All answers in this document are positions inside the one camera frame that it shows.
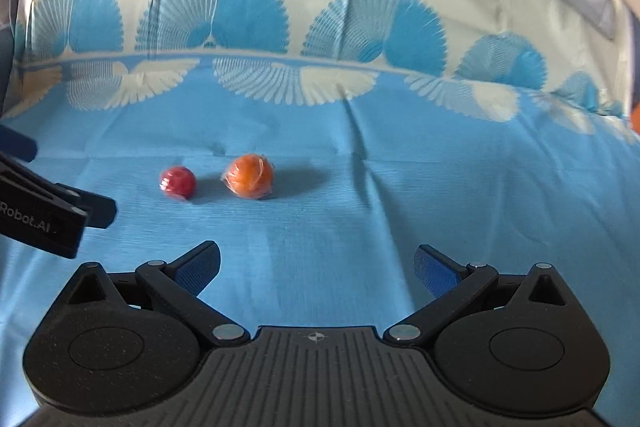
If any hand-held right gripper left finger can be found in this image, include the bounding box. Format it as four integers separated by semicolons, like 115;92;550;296
67;241;251;348

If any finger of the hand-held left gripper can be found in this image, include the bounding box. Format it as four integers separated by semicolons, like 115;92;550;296
0;124;39;163
0;152;119;229

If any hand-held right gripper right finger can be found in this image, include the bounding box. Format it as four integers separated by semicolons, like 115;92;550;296
384;244;570;348

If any plastic-wrapped orange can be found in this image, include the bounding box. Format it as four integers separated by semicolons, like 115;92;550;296
220;153;276;200

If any red plastic-wrapped round fruit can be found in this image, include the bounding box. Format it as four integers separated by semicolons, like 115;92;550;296
159;165;197;200

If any blue fan-print tablecloth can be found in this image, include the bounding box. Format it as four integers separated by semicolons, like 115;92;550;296
0;0;640;427

